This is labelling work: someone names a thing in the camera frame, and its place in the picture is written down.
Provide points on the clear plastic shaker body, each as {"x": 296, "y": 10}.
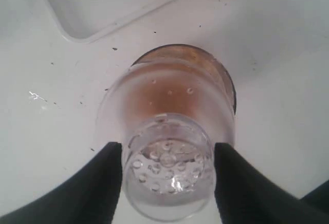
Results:
{"x": 197, "y": 57}

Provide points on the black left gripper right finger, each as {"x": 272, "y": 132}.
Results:
{"x": 244, "y": 195}

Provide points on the wooden cubes and gold coins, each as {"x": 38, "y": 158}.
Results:
{"x": 168, "y": 85}

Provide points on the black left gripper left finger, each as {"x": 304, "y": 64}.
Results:
{"x": 90, "y": 196}

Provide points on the clear plastic shaker lid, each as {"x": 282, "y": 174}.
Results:
{"x": 167, "y": 159}

